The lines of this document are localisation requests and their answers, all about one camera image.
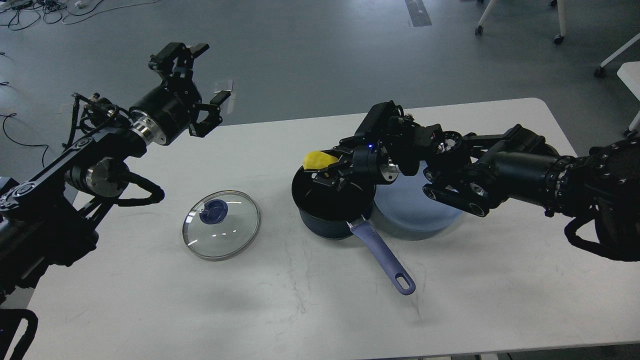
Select tangled cables on floor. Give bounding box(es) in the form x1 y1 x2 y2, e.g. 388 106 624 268
0 0 161 32

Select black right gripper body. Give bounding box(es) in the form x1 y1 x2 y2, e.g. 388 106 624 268
340 145 401 183

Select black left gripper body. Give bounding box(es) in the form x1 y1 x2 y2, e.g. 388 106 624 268
129 80 206 146

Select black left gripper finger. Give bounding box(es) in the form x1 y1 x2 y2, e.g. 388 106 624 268
188 89 233 138
148 42 210 90

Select glass pot lid blue knob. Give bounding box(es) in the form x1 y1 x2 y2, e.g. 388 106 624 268
182 190 262 262

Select black cable on floor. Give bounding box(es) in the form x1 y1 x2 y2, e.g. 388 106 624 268
0 113 72 166

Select dark blue saucepan purple handle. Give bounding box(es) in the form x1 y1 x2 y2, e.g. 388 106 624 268
291 166 416 296

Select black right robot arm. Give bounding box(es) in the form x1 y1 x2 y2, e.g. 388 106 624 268
302 100 640 262

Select blue round plate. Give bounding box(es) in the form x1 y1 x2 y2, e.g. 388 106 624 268
374 161 462 233

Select yellow potato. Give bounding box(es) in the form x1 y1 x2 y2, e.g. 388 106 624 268
302 150 339 171

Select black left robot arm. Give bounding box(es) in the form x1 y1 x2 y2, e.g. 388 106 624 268
0 42 231 302

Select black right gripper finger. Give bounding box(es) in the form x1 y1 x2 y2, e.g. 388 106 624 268
311 171 351 192
303 153 353 173

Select white chair legs with casters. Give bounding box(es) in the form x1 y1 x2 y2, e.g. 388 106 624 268
474 0 568 46

